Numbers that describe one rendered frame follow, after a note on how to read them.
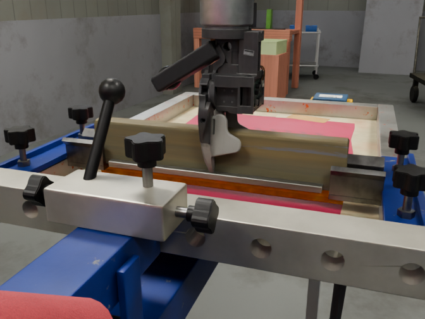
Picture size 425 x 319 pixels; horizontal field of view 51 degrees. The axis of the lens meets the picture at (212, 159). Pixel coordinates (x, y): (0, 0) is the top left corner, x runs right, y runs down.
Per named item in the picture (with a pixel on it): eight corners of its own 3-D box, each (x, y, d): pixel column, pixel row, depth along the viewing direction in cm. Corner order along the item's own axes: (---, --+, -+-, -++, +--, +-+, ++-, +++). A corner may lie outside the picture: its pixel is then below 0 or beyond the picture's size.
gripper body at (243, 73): (252, 119, 63) (255, 30, 59) (194, 115, 65) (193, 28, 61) (264, 108, 70) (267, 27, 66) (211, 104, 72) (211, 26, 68)
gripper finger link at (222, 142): (236, 180, 65) (240, 116, 63) (198, 175, 67) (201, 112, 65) (241, 176, 68) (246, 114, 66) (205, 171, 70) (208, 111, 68)
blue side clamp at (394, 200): (376, 188, 77) (381, 150, 75) (407, 192, 76) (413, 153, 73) (377, 288, 50) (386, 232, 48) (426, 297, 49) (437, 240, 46)
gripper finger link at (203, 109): (206, 145, 64) (209, 82, 63) (196, 143, 65) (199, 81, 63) (216, 141, 69) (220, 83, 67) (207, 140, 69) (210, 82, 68)
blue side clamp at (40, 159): (95, 156, 94) (92, 123, 92) (116, 158, 92) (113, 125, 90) (-17, 216, 67) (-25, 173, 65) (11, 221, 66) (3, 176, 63)
